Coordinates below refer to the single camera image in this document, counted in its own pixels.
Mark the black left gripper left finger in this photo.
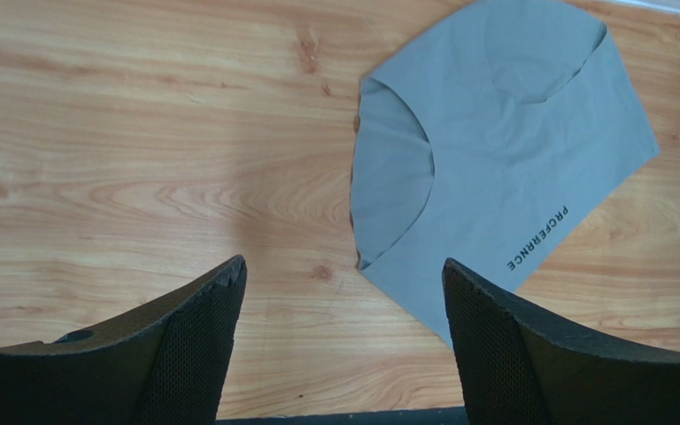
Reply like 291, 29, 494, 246
0, 255, 247, 424

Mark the grey underwear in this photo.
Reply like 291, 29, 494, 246
351, 1, 660, 342

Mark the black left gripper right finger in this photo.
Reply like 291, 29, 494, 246
442, 259, 680, 424

